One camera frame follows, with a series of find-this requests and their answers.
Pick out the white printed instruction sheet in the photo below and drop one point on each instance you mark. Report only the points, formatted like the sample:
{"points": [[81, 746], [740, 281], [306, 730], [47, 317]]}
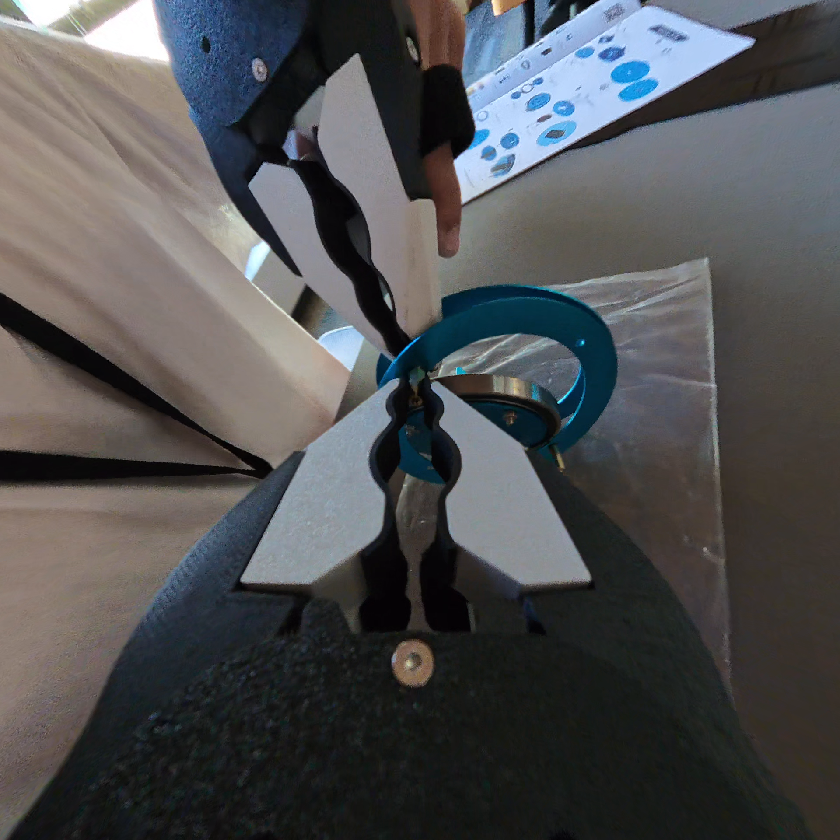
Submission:
{"points": [[689, 59]]}

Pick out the blue metal disc bearing assembly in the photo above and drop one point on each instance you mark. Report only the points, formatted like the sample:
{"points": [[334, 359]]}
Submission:
{"points": [[600, 367]]}

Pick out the person's left hand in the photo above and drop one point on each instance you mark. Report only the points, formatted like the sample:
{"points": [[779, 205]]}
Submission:
{"points": [[447, 210]]}

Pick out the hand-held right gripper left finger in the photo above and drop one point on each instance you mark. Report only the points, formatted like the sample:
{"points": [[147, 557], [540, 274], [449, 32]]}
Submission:
{"points": [[308, 525]]}

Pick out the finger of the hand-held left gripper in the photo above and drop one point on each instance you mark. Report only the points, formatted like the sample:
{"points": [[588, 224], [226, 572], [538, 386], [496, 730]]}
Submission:
{"points": [[374, 164], [295, 223]]}

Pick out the clear plastic bag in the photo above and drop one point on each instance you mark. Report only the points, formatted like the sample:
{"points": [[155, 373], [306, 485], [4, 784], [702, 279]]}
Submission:
{"points": [[656, 426]]}

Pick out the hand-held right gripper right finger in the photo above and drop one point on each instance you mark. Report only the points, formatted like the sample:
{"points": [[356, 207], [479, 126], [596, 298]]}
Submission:
{"points": [[518, 525]]}

